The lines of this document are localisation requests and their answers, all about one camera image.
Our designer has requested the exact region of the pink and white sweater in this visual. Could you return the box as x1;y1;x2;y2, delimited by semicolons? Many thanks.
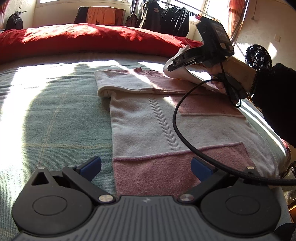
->
94;67;287;196

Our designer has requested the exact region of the metal clothes rack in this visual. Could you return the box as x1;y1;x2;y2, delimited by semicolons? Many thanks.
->
129;0;216;26

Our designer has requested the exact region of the person's right hand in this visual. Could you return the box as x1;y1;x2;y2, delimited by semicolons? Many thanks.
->
206;57;256;93

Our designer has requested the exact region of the navy star-pattern garment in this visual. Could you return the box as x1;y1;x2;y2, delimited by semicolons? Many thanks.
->
244;44;272;70

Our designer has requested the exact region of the orange right curtain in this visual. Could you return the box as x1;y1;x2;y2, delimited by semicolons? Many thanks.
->
228;0;249;45

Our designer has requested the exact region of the black hanging jacket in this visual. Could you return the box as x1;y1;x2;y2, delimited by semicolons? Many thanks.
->
161;7;189;37

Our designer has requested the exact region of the black jacket with patch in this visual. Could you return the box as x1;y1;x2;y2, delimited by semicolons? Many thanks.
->
137;1;163;33

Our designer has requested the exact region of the green plaid bed blanket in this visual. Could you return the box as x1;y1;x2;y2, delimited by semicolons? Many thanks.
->
1;53;290;240

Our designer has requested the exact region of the black fuzzy right sleeve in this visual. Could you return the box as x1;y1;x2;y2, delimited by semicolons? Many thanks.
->
252;63;295;147

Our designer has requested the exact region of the orange hanging cloth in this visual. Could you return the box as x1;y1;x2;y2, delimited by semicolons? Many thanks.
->
74;6;125;26

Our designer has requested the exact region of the red duvet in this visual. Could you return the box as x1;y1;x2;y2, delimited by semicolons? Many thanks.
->
1;24;202;64

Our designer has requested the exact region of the black bag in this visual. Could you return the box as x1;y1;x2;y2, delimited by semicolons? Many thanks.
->
6;11;27;30

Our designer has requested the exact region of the black cable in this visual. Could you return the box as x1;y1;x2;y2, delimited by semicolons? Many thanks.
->
172;62;296;187

